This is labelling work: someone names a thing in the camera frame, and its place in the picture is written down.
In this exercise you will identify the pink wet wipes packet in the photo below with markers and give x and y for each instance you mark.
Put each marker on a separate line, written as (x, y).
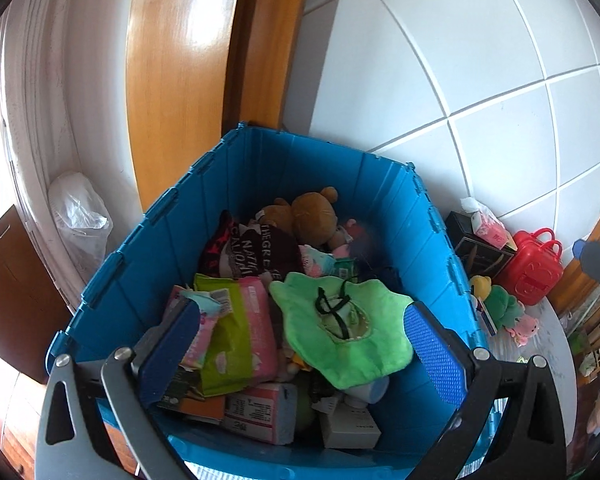
(260, 330)

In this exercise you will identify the wooden side frame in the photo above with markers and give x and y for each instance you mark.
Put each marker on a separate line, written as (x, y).
(580, 280)

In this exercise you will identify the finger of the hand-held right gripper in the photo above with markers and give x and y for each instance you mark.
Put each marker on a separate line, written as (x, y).
(597, 260)

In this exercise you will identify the orange box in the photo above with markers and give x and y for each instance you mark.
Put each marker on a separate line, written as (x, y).
(200, 410)

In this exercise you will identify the green plush hat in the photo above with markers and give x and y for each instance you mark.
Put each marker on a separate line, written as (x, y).
(305, 320)

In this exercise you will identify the white curtain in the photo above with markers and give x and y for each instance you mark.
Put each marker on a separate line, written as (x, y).
(55, 85)

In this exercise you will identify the small pink plush toy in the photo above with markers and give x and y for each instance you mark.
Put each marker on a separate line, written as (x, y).
(522, 327)

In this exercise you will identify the black gift box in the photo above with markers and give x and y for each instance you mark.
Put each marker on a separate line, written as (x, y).
(480, 255)

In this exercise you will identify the wooden door frame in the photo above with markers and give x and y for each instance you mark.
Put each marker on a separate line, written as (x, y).
(180, 85)

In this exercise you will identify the dark wooden cabinet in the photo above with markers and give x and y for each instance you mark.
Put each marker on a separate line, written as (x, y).
(15, 300)

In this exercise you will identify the pink tissue pack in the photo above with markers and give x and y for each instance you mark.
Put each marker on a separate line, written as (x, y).
(490, 230)

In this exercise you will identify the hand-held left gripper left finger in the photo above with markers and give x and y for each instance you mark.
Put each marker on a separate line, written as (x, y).
(172, 345)

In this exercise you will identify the pink white box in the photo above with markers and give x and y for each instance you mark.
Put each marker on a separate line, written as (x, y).
(260, 410)

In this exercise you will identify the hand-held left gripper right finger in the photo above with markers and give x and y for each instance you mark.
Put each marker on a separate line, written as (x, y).
(432, 350)

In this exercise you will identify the yellow green plush toy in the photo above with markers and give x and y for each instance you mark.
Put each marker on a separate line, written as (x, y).
(500, 305)

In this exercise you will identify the red white blue box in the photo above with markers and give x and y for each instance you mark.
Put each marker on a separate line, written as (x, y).
(485, 317)

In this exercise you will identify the teal printed packet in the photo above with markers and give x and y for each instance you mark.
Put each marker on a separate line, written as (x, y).
(330, 262)

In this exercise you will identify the blue plastic storage container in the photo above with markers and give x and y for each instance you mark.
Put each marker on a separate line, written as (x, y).
(300, 170)

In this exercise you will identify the brown teddy bear plush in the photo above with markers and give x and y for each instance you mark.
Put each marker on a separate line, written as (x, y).
(310, 215)

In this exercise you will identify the red pink plush doll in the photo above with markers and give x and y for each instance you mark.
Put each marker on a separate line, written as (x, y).
(352, 232)

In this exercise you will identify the red toy suitcase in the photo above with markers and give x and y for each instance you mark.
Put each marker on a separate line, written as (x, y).
(530, 280)

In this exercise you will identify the pastel tissue packet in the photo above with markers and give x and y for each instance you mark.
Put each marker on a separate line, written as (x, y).
(202, 332)

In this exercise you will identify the black printed cloth bag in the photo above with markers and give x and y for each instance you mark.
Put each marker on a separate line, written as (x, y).
(260, 250)

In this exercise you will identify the white plastic bag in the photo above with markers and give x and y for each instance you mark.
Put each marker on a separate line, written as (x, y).
(80, 215)

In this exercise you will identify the green wet wipes packet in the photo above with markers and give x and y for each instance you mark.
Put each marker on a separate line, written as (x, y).
(225, 355)

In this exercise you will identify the small beige box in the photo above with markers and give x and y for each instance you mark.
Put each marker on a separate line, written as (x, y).
(511, 245)

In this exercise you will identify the blue capped bottle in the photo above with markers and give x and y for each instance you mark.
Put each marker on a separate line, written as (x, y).
(370, 390)

